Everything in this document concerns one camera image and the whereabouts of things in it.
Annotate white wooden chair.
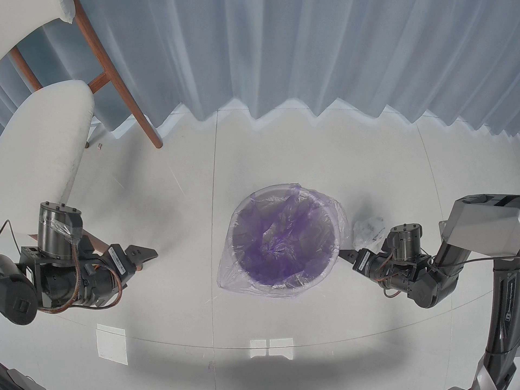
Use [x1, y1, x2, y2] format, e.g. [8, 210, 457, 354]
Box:
[0, 0, 164, 271]

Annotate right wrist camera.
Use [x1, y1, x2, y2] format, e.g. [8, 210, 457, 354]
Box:
[385, 231, 402, 255]

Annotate purple plastic bag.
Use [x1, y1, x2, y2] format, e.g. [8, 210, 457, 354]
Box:
[216, 182, 348, 300]

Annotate clear plastic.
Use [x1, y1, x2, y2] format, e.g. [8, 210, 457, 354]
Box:
[352, 216, 387, 252]

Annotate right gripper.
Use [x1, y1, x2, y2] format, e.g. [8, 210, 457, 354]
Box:
[338, 249, 391, 284]

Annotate white trash bin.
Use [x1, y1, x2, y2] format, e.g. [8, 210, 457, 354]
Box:
[231, 186, 342, 291]

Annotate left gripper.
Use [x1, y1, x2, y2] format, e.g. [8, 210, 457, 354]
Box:
[82, 243, 158, 306]

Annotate black cable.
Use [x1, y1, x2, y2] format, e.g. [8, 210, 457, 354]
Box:
[431, 253, 520, 268]

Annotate blue-grey curtain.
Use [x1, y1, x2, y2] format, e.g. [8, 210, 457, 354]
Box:
[0, 0, 520, 139]

